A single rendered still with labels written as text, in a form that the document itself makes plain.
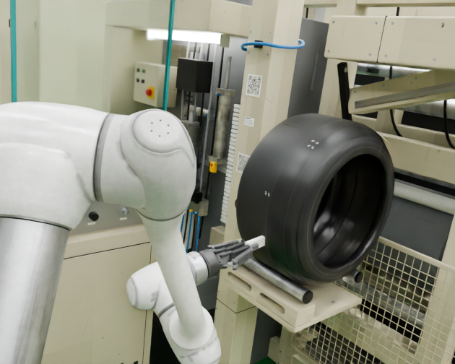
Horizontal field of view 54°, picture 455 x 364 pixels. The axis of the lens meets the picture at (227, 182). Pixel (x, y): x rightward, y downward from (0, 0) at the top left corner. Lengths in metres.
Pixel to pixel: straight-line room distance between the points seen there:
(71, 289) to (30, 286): 1.15
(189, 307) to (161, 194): 0.38
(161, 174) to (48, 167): 0.15
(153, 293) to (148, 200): 0.49
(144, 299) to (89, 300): 0.73
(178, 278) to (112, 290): 0.97
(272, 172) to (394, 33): 0.62
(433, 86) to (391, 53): 0.19
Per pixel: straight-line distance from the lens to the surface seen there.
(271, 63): 1.58
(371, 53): 1.64
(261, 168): 1.36
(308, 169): 1.28
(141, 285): 1.12
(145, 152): 0.58
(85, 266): 1.76
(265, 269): 1.56
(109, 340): 1.98
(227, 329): 1.93
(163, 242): 0.84
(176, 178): 0.62
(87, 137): 0.63
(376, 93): 1.78
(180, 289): 0.92
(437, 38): 1.54
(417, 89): 1.70
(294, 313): 1.47
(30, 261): 0.63
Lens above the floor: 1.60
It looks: 16 degrees down
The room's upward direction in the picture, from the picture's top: 7 degrees clockwise
